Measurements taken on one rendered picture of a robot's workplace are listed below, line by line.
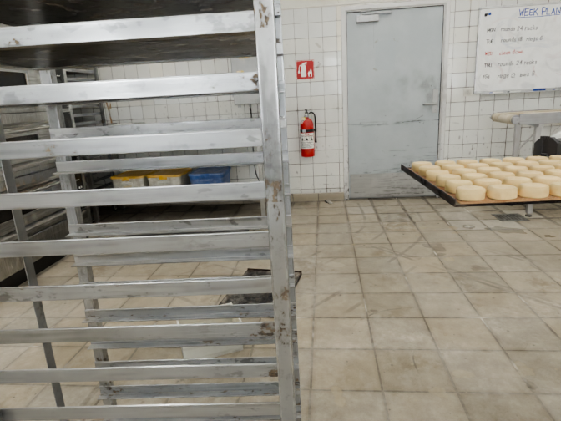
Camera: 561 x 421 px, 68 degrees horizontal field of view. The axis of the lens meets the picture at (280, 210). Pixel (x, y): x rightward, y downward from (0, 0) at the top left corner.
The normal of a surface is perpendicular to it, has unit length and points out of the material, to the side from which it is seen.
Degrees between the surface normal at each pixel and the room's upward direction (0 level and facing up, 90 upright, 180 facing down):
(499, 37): 90
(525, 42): 90
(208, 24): 90
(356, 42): 90
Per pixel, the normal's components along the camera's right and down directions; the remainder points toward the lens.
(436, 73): -0.10, 0.26
